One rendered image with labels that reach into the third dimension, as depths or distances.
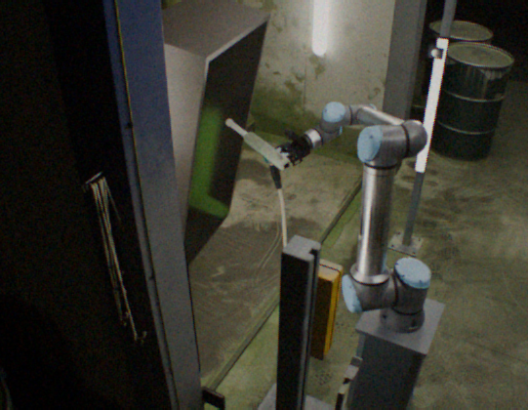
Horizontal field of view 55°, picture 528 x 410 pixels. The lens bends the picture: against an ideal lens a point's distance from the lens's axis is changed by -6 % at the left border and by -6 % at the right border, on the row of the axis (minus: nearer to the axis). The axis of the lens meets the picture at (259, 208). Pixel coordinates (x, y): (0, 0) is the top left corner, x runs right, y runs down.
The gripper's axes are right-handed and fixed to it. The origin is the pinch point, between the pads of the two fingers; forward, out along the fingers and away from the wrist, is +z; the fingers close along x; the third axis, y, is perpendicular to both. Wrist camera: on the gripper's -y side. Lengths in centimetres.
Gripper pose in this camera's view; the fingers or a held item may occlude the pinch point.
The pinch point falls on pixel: (269, 159)
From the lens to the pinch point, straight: 230.0
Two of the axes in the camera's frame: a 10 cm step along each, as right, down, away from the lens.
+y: 1.9, 7.1, 6.7
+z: -8.1, 5.0, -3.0
